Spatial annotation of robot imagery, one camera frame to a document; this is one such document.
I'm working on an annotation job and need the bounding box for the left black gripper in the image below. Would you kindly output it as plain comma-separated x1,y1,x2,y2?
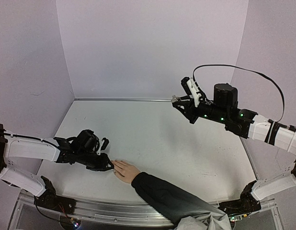
77,149,114,172

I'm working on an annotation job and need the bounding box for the clear nail polish bottle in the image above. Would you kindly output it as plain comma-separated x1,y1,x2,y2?
171,95,181,104

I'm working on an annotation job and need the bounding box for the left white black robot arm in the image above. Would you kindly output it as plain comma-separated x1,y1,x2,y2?
0,124,114,209

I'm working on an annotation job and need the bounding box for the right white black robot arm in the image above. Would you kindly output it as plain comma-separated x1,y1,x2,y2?
171,79,296,216

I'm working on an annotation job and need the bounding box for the black sleeved forearm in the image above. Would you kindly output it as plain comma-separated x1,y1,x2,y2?
131,172,227,224

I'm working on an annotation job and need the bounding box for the mannequin hand on table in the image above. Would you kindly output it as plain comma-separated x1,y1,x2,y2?
112,160,141,184

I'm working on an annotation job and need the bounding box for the grey fabric garment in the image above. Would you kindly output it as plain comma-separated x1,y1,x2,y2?
174,214,232,230

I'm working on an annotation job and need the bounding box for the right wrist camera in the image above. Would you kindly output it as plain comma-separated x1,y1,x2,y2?
181,77,207,108

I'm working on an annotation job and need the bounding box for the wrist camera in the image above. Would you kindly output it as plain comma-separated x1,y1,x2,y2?
95,138,110,155
181,77,207,108

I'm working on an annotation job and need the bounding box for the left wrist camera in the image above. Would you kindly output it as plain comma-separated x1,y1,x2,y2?
95,138,110,155

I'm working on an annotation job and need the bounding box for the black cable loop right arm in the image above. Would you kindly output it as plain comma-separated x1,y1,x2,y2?
192,64,285,122

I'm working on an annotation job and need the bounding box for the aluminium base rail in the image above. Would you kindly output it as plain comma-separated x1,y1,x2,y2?
18,186,275,227

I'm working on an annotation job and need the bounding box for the left arm base cable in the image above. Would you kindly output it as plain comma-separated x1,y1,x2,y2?
32,191,65,222

